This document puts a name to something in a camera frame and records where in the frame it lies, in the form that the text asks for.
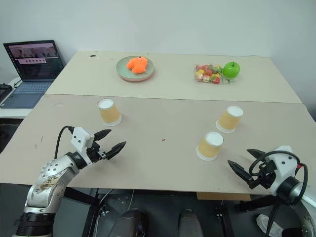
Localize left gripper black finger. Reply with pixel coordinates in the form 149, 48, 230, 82
106, 141, 127, 161
94, 129, 112, 143

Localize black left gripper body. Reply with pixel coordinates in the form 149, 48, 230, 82
86, 142, 110, 164

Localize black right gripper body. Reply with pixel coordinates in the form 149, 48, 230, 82
248, 159, 277, 190

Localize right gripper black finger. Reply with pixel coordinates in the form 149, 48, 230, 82
246, 149, 267, 165
227, 160, 257, 185

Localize tan paper cup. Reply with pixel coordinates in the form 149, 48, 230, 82
97, 98, 123, 127
215, 105, 244, 134
196, 131, 224, 162

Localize brown cardboard piece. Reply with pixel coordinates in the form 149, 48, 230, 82
196, 192, 251, 201

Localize crumpled white plastic bag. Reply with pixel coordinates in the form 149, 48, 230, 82
256, 213, 285, 237

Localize green round plate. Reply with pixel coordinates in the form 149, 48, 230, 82
116, 56, 157, 82

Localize dark rounded shape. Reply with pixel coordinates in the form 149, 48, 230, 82
112, 208, 149, 237
178, 208, 200, 237

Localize orange plush toy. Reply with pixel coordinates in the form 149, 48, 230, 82
126, 56, 149, 75

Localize green apple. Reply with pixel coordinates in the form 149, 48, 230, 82
222, 61, 241, 80

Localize clear box of fruit candies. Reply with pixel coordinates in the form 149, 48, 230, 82
193, 63, 240, 85

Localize open blue-grey laptop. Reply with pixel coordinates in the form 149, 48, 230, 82
0, 39, 66, 110

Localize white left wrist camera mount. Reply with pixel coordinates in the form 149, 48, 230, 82
71, 127, 96, 165

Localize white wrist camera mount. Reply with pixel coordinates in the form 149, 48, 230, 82
71, 127, 96, 165
267, 145, 301, 197

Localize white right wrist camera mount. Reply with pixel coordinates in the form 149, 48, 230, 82
267, 145, 301, 197

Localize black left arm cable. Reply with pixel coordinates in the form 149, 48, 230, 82
54, 125, 76, 159

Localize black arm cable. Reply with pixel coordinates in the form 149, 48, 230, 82
248, 150, 310, 235
54, 125, 76, 159

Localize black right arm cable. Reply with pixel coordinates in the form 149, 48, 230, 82
248, 150, 310, 235

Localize black metal table frame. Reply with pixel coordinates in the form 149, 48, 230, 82
63, 187, 276, 237

